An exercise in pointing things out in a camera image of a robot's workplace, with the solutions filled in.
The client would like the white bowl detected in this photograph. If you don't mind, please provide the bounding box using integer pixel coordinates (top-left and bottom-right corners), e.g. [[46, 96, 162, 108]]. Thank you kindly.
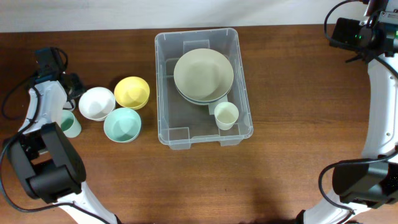
[[78, 87, 116, 121]]

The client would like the mint green cup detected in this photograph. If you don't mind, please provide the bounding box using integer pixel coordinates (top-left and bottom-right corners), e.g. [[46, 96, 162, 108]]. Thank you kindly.
[[61, 110, 81, 138]]

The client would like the grey cup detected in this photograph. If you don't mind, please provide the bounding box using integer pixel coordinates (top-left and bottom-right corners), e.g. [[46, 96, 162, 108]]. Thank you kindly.
[[63, 100, 76, 112]]

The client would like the smaller beige plate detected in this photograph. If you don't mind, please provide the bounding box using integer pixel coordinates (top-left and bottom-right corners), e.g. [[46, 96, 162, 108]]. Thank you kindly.
[[174, 49, 234, 101]]

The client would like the cream cup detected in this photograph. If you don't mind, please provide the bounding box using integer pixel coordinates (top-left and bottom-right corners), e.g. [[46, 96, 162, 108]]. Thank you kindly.
[[214, 102, 239, 131]]

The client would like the clear plastic storage container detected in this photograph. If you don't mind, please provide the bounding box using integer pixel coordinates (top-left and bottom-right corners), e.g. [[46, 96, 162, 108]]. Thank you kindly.
[[155, 28, 254, 150]]

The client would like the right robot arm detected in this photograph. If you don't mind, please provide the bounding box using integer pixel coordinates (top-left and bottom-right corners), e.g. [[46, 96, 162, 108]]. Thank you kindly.
[[295, 0, 397, 223]]

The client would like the yellow bowl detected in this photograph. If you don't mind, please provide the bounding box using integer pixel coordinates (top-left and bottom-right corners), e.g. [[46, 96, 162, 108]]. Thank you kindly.
[[114, 77, 150, 110]]

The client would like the mint green bowl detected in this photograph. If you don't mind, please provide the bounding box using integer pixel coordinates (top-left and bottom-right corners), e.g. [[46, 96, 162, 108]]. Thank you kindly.
[[103, 108, 142, 143]]

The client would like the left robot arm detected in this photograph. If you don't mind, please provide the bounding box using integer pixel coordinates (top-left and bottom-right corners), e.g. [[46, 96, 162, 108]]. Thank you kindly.
[[1, 47, 120, 223]]

